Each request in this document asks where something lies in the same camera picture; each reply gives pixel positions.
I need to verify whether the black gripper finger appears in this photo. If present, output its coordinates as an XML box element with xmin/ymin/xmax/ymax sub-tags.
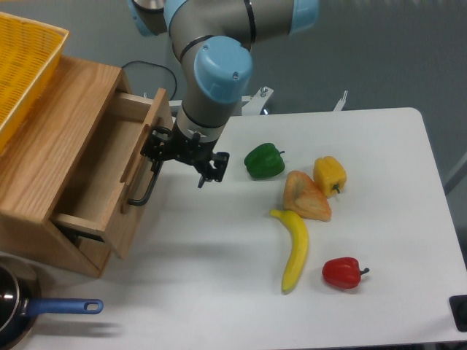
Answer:
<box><xmin>144</xmin><ymin>126</ymin><xmax>171</xmax><ymax>155</ymax></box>
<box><xmin>147</xmin><ymin>145</ymin><xmax>168</xmax><ymax>171</ymax></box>

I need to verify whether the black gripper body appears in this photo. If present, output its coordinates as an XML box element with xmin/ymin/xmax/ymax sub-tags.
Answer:
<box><xmin>160</xmin><ymin>124</ymin><xmax>230</xmax><ymax>188</ymax></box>

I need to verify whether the black top drawer handle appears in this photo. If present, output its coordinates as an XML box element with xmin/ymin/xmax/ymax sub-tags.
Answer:
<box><xmin>128</xmin><ymin>123</ymin><xmax>163</xmax><ymax>207</ymax></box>

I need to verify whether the wooden top drawer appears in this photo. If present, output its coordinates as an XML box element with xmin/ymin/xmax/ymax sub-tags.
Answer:
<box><xmin>51</xmin><ymin>88</ymin><xmax>172</xmax><ymax>258</ymax></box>

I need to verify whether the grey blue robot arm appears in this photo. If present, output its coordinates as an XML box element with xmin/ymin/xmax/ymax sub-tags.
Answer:
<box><xmin>128</xmin><ymin>0</ymin><xmax>320</xmax><ymax>186</ymax></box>

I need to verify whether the wooden drawer cabinet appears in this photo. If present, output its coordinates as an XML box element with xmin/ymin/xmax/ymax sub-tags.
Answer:
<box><xmin>1</xmin><ymin>56</ymin><xmax>128</xmax><ymax>277</ymax></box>

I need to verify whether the green bell pepper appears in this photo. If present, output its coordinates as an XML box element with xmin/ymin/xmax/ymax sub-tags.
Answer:
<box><xmin>244</xmin><ymin>142</ymin><xmax>285</xmax><ymax>179</ymax></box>

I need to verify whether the orange toast slice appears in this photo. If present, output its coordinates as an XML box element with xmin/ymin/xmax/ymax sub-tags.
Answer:
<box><xmin>282</xmin><ymin>170</ymin><xmax>332</xmax><ymax>222</ymax></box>

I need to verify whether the yellow bell pepper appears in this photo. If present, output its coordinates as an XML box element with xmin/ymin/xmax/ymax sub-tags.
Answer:
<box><xmin>313</xmin><ymin>156</ymin><xmax>347</xmax><ymax>198</ymax></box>

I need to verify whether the yellow banana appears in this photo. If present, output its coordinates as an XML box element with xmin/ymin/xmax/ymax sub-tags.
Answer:
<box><xmin>269</xmin><ymin>209</ymin><xmax>309</xmax><ymax>295</ymax></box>

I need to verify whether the yellow plastic basket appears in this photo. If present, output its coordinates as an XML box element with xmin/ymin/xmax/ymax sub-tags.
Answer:
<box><xmin>1</xmin><ymin>12</ymin><xmax>69</xmax><ymax>149</ymax></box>

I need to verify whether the red bell pepper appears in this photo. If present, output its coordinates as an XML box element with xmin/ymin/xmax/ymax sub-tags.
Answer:
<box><xmin>322</xmin><ymin>257</ymin><xmax>370</xmax><ymax>289</ymax></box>

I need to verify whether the black corner object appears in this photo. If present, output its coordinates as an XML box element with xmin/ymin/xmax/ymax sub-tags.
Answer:
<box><xmin>449</xmin><ymin>295</ymin><xmax>467</xmax><ymax>333</ymax></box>

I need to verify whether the black cable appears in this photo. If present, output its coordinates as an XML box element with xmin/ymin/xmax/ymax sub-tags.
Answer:
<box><xmin>120</xmin><ymin>60</ymin><xmax>178</xmax><ymax>101</ymax></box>

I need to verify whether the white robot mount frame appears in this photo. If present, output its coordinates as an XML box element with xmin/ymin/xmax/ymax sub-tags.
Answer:
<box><xmin>169</xmin><ymin>86</ymin><xmax>349</xmax><ymax>117</ymax></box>

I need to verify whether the black pan blue handle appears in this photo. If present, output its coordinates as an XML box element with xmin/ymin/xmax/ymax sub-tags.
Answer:
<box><xmin>1</xmin><ymin>257</ymin><xmax>104</xmax><ymax>349</ymax></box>

